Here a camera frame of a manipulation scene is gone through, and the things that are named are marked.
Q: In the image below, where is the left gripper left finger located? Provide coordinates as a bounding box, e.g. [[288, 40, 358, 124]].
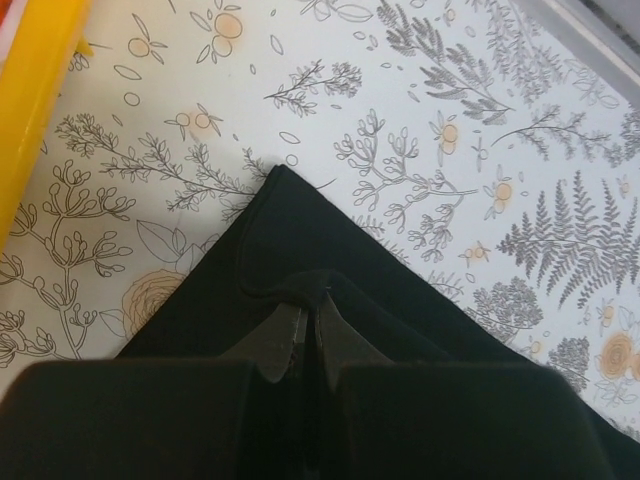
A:
[[1, 304, 305, 479]]

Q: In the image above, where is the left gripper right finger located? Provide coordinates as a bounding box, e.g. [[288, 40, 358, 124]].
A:
[[314, 290, 620, 479]]

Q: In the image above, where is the black t shirt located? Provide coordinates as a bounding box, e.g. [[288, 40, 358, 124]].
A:
[[121, 166, 639, 477]]

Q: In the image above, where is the floral table cloth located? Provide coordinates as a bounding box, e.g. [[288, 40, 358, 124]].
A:
[[1, 1, 639, 436]]

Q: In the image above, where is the yellow plastic bin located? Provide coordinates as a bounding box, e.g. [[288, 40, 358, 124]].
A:
[[1, 0, 92, 244]]

